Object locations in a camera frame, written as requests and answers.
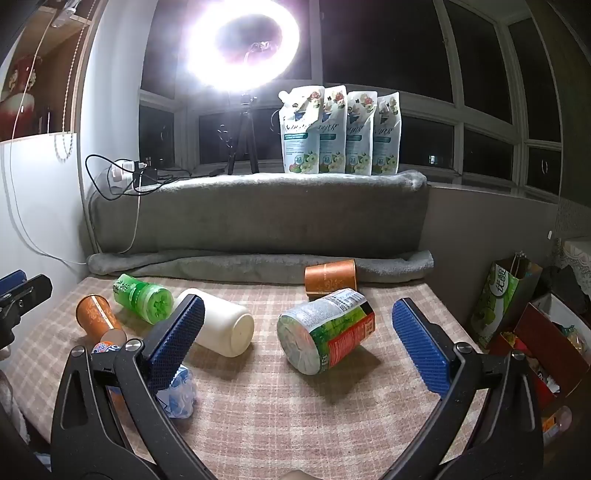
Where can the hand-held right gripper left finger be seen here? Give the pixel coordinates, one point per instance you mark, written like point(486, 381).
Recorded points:
point(178, 339)

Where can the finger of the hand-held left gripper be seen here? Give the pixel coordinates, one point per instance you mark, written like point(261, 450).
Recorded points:
point(11, 279)
point(32, 290)

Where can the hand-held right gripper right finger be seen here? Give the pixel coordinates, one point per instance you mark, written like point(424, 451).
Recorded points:
point(418, 344)

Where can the white plastic cup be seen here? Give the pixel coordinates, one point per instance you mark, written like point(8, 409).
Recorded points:
point(221, 323)

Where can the slim orange patterned cup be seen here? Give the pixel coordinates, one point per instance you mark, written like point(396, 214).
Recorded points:
point(94, 316)

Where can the wide orange paper cup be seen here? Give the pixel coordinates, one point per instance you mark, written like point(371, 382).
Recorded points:
point(330, 277)

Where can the green plastic bottle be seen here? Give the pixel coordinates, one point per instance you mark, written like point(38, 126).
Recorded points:
point(141, 295)

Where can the crumpled blue white plastic bottle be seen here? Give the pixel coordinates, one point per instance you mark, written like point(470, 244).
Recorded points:
point(180, 397)

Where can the green paper bag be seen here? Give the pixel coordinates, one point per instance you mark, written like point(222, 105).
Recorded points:
point(501, 300)

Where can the pink checked cloth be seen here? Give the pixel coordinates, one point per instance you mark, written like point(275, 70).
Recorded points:
point(258, 406)

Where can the rolled grey blanket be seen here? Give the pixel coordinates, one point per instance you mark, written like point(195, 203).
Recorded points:
point(258, 265)

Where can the red cardboard box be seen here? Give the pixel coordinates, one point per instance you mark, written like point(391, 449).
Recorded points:
point(549, 341)

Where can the white power strip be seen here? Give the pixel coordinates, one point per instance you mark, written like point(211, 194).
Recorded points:
point(121, 170)

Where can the black power adapter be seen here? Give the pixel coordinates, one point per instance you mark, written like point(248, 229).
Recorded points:
point(147, 177)

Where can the white lace cloth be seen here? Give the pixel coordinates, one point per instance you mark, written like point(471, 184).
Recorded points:
point(577, 251)

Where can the red figure decoration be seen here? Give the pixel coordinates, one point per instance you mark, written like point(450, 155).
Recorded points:
point(21, 92)

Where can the floral detergent pouch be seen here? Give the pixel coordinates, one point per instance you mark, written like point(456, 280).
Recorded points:
point(388, 138)
point(300, 138)
point(334, 138)
point(361, 138)

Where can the window frame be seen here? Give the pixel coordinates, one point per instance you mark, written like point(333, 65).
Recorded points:
point(455, 110)

